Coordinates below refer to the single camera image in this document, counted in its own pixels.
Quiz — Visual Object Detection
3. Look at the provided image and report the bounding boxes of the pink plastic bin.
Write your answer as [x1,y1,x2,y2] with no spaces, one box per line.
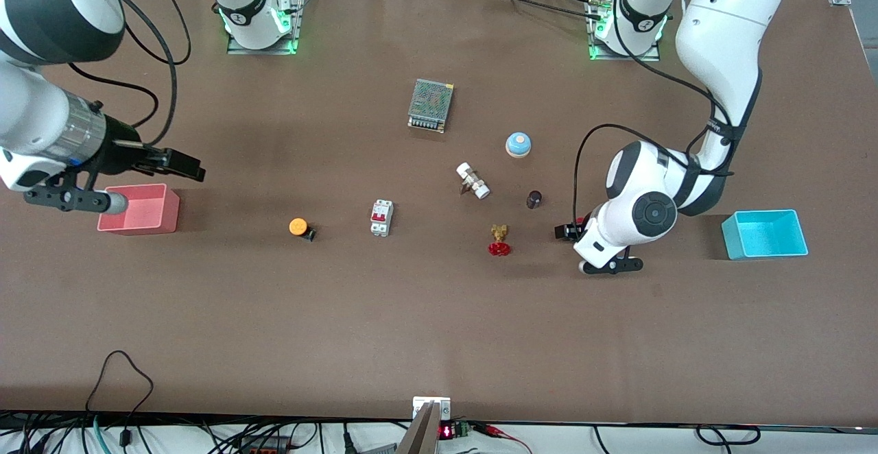
[97,184,180,235]

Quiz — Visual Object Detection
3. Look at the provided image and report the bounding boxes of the white pipe union fitting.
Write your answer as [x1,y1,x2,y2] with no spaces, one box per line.
[456,162,492,200]

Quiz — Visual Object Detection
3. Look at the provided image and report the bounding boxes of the white red circuit breaker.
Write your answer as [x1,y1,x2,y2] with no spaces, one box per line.
[370,199,394,237]

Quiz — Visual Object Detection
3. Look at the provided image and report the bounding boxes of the metal mesh power supply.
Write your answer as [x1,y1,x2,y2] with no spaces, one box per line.
[407,78,455,134]

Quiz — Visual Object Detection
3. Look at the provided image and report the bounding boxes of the teal plastic bin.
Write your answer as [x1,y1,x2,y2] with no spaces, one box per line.
[721,209,809,261]

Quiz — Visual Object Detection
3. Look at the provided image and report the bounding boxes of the grey metal bar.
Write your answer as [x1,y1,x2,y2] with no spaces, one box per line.
[396,403,440,454]

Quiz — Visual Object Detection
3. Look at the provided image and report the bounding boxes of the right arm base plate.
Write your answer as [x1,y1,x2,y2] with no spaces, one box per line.
[226,0,300,56]

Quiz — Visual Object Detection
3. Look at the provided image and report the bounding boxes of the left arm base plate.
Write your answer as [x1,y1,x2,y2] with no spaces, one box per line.
[589,0,663,62]

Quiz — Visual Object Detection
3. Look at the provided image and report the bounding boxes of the black looped cable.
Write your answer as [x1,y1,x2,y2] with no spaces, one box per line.
[86,351,153,414]

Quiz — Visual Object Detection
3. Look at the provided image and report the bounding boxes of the red wire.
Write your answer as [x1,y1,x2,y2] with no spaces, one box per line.
[480,425,532,454]

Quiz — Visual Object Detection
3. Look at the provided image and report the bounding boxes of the white metal bracket plate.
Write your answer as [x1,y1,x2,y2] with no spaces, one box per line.
[412,396,452,420]

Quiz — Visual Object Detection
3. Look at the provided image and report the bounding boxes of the black cable to base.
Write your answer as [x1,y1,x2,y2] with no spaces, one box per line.
[449,0,604,23]

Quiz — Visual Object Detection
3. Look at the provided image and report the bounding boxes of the black coiled cable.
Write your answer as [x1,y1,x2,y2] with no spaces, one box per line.
[696,425,761,446]

